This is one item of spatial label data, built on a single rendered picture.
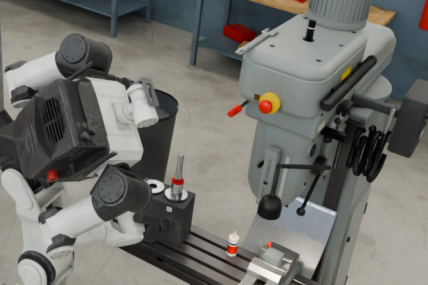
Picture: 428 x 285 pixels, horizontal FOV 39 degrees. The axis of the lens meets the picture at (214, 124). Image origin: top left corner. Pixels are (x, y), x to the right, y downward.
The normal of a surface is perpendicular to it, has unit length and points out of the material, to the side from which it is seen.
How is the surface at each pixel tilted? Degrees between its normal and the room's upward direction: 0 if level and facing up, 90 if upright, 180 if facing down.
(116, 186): 53
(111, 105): 46
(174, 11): 90
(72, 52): 62
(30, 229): 90
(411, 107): 90
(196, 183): 0
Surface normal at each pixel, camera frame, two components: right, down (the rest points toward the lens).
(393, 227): 0.13, -0.87
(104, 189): -0.38, -0.25
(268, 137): -0.49, 0.36
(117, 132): 0.75, -0.40
